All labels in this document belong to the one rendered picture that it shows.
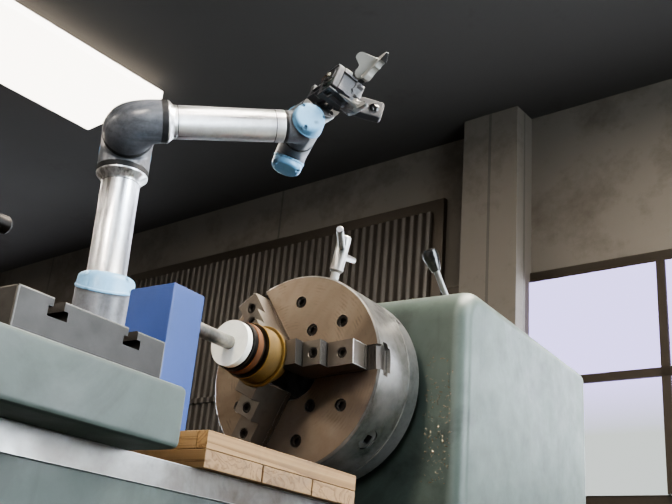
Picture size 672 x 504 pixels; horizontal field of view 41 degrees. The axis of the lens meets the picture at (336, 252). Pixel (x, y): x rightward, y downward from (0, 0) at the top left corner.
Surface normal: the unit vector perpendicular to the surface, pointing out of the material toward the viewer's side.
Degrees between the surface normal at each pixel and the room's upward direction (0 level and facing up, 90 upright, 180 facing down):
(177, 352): 90
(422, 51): 180
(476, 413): 90
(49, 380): 90
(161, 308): 90
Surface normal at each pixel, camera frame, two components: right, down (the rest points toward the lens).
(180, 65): -0.08, 0.92
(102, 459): 0.84, -0.14
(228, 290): -0.62, -0.34
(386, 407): 0.75, 0.20
